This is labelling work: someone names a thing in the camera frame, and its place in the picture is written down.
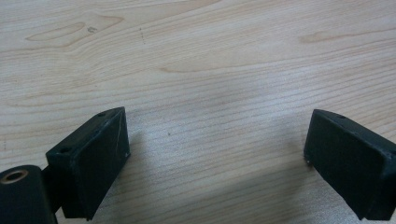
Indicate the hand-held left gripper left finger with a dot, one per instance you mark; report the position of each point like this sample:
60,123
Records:
90,168

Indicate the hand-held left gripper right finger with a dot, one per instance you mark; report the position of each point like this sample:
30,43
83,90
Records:
351,161

